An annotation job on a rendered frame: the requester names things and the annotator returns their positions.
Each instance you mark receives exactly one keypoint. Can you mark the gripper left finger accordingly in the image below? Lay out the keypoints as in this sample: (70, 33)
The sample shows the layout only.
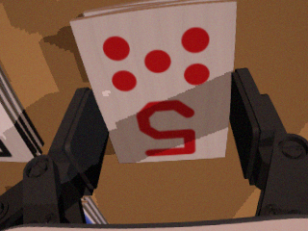
(70, 170)

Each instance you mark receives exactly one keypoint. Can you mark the tan card cloth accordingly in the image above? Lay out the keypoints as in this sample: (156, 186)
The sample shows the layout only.
(41, 60)

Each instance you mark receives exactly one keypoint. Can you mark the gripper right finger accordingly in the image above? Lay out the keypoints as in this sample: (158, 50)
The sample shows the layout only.
(266, 151)

